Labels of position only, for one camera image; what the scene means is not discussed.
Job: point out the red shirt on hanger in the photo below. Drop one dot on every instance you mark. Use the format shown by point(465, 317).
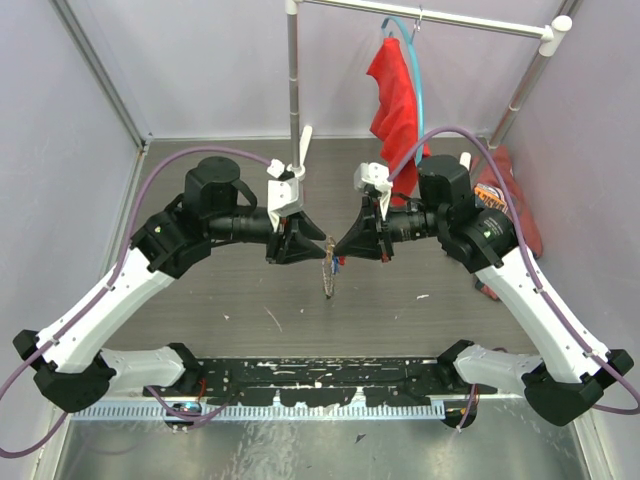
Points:
point(395, 122)

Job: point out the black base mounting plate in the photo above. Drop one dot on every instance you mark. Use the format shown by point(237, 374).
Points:
point(323, 382)

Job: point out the dark red printed shirt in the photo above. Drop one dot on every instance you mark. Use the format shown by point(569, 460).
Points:
point(489, 193)

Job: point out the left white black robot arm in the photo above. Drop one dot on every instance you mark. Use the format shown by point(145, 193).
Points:
point(74, 370)

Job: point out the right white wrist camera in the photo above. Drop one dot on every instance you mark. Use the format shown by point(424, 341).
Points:
point(374, 177)

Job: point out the teal clothes hanger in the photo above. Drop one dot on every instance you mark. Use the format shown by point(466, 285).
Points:
point(414, 67)

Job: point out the slotted cable duct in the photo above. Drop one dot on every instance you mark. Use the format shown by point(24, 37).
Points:
point(152, 411)

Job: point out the metal numbered keyring organizer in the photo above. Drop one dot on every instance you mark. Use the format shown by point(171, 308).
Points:
point(328, 278)

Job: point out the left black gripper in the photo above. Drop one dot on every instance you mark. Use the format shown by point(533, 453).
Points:
point(295, 249)

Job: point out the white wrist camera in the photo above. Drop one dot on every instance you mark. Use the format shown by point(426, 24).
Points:
point(374, 177)
point(285, 192)

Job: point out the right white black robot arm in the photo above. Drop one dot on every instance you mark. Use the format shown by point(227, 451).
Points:
point(570, 370)

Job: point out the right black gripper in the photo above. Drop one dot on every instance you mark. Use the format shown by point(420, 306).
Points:
point(369, 237)

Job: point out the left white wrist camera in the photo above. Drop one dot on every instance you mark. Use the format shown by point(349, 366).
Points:
point(285, 192)

